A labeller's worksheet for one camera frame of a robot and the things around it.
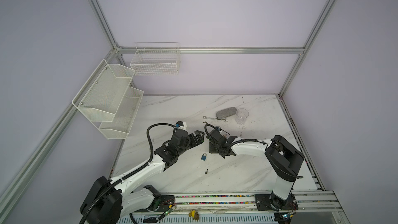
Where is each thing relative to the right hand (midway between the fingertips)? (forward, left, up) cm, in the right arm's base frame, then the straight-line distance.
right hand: (210, 147), depth 92 cm
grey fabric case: (+26, -13, +2) cm, 29 cm away
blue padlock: (-6, +4, -1) cm, 8 cm away
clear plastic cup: (+23, -21, +2) cm, 32 cm away
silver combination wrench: (+22, -10, -2) cm, 24 cm away
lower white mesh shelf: (+7, +52, +13) cm, 54 cm away
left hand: (-1, +7, +13) cm, 15 cm away
